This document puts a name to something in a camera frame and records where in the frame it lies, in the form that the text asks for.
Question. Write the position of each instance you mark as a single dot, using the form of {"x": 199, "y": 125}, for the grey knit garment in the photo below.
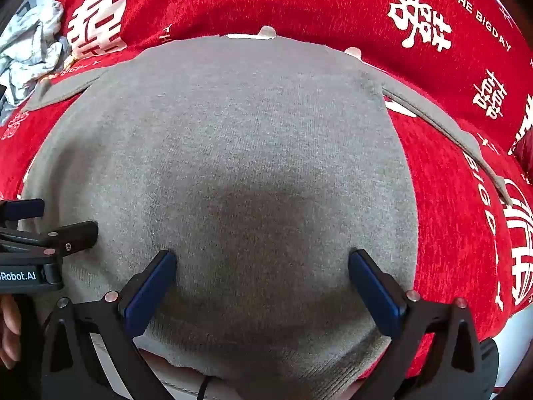
{"x": 250, "y": 154}

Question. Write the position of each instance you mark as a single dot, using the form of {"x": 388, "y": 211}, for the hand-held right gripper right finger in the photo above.
{"x": 374, "y": 296}

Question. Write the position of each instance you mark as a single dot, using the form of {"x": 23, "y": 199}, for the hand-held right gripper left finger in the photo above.
{"x": 152, "y": 291}

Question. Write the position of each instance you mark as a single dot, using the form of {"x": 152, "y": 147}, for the dark red cloth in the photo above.
{"x": 524, "y": 150}

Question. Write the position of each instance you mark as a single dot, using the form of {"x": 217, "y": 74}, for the red printed blanket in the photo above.
{"x": 291, "y": 0}

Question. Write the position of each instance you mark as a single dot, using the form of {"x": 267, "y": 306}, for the crumpled pale grey cloth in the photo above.
{"x": 29, "y": 50}

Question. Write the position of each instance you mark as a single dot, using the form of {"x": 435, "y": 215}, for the beige padded bed edge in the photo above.
{"x": 179, "y": 385}

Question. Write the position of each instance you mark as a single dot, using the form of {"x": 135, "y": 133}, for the person's left hand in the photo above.
{"x": 8, "y": 333}

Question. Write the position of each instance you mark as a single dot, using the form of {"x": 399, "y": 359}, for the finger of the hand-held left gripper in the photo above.
{"x": 79, "y": 233}
{"x": 25, "y": 208}

